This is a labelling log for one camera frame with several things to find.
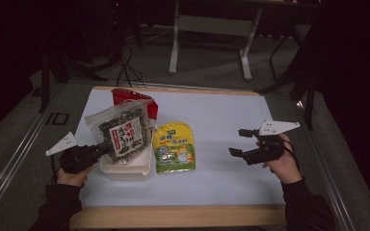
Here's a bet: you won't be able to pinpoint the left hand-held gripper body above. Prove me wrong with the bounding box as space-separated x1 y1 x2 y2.
44 131 98 175

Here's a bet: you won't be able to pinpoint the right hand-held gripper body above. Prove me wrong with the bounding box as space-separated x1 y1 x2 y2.
242 119 302 167

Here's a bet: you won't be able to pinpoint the clear seaweed packet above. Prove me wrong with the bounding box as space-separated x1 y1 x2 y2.
84 99 155 167

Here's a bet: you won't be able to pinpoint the white plastic container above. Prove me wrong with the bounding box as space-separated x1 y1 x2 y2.
99 128 155 182

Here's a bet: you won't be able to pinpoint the red and white sauce packet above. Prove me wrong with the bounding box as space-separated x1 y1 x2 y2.
110 88 159 136

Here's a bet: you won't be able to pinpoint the yellow and green snack packet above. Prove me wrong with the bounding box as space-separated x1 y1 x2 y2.
152 121 197 174

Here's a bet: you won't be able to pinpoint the person's left hand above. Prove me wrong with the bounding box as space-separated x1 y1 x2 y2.
56 164 94 188

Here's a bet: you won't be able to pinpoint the person's right hand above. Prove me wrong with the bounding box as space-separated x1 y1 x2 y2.
256 133 303 185

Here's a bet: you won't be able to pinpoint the black floor socket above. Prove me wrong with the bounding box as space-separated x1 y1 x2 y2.
44 112 69 126

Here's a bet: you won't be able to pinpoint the black stand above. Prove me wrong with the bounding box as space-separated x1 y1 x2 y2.
38 47 110 114
256 71 320 131

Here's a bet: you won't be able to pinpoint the dark chair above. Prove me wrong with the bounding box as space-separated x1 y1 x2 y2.
268 23 306 81

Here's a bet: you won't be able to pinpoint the white desk with metal legs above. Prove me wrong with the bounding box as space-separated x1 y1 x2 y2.
168 0 322 82

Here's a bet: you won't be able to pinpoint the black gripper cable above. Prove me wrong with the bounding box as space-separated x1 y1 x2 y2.
49 154 60 185
281 139 302 172

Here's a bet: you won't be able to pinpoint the metal floor rail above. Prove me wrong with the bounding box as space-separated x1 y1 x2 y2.
297 101 358 231
0 84 67 222

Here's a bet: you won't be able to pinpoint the black floor cables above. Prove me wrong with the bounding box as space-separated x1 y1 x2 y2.
115 41 147 89

